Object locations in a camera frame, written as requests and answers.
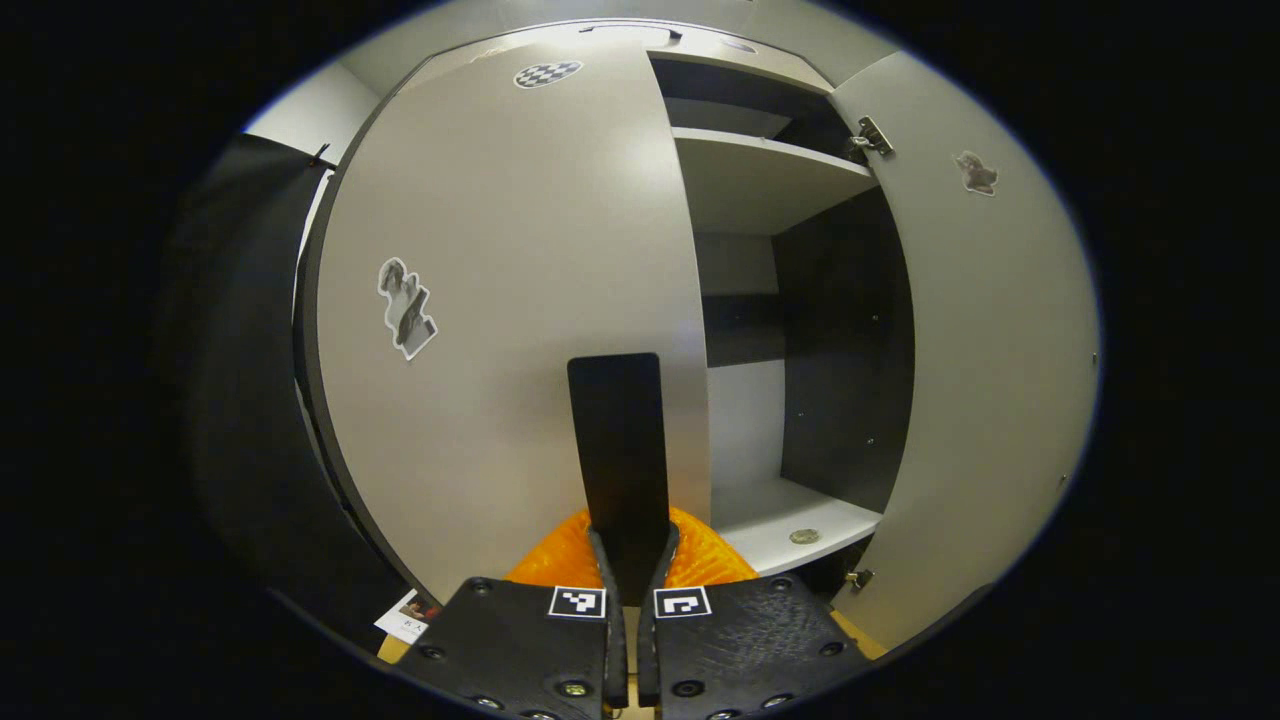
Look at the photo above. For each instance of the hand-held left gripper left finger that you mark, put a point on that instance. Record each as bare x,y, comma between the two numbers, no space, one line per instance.
520,650

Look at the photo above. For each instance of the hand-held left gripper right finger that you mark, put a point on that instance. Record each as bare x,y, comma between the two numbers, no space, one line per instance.
750,650

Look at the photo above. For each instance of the grey double-door shoe cabinet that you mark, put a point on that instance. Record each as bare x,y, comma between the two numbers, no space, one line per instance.
840,350

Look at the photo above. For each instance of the grey cabinet door box sticker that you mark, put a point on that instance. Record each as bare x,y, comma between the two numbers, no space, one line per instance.
990,380

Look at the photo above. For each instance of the grey cabinet door chequered sticker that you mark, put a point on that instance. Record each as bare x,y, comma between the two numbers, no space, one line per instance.
520,280

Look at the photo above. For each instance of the metal door hinge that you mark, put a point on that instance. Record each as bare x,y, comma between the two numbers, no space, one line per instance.
872,136
860,578

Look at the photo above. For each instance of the grey cabinet shelf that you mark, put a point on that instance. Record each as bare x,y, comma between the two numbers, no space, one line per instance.
790,515
760,185

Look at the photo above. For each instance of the grey cabinet drawer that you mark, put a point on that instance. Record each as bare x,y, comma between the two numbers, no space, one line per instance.
690,45

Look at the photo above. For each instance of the white printed booklet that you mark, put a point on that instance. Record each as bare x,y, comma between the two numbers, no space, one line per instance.
410,615

